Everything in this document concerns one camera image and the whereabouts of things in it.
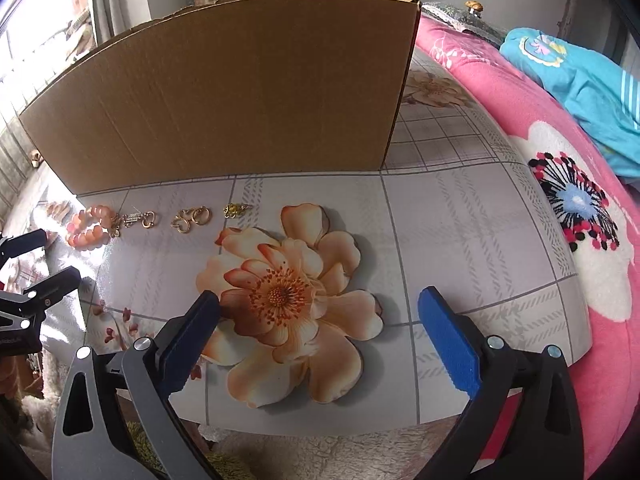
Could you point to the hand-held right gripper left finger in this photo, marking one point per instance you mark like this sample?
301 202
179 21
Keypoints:
187 345

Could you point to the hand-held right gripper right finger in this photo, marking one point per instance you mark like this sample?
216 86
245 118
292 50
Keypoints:
450 340

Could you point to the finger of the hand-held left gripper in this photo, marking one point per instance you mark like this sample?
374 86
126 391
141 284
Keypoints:
50 285
22 242

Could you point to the gold dangling earring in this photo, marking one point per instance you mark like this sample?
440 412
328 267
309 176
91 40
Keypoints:
131 220

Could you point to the gold hoop earring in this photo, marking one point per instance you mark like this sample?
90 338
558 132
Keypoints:
201 215

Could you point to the brown cardboard box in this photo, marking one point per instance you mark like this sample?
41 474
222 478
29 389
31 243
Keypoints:
225 100

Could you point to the balcony railing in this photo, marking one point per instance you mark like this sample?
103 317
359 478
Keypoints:
12 170

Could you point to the beige slippers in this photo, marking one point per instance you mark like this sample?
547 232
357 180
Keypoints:
36 157

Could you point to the floral checked tablecloth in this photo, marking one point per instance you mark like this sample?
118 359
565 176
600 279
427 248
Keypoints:
450 240

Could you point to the green fluffy towel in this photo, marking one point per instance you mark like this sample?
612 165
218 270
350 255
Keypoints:
230 470

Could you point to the pink floral blanket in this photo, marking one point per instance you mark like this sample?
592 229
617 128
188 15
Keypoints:
500 85

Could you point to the blue striped garment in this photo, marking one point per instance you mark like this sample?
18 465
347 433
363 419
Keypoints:
575 90

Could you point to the grey-green patterned pillow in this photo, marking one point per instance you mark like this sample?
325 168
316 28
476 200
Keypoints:
465 20

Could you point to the mushroom figurine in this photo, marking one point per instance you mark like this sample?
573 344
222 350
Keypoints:
474 6

